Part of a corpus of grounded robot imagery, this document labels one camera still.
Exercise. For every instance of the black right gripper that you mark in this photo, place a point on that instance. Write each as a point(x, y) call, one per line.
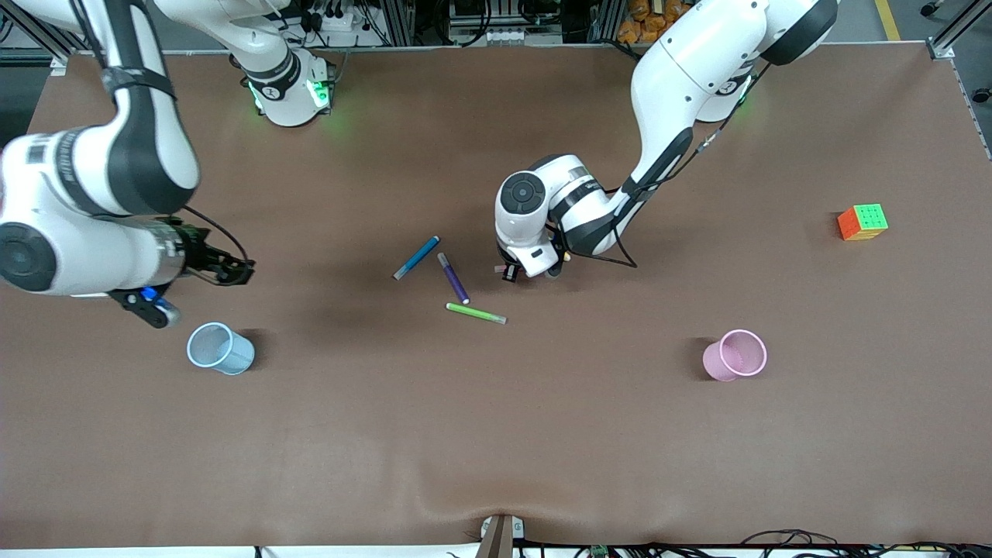
point(198, 253)

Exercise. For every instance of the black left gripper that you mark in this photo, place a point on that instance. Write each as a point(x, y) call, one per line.
point(511, 270)

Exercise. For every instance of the blue marker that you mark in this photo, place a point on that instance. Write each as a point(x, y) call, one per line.
point(417, 257)

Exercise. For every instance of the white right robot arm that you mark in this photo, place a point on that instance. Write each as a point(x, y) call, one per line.
point(77, 170)

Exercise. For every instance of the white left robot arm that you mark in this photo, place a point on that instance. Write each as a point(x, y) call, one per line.
point(697, 70)

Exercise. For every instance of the green marker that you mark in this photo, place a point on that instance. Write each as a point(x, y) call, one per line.
point(474, 312)

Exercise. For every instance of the purple marker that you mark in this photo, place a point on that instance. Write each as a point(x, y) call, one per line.
point(453, 279)

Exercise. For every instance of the blue mesh cup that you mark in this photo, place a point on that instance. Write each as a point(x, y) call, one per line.
point(232, 360)

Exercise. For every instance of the pink mesh cup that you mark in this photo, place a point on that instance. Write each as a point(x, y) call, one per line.
point(717, 364)

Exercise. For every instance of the white power strip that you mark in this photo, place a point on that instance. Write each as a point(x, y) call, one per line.
point(523, 36)

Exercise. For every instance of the metal table clamp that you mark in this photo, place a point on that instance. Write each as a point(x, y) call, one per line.
point(500, 539)

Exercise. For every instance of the orange snack bags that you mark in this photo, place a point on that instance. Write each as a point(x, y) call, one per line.
point(659, 23)

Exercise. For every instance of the colourful puzzle cube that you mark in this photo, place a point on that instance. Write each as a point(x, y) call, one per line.
point(862, 223)

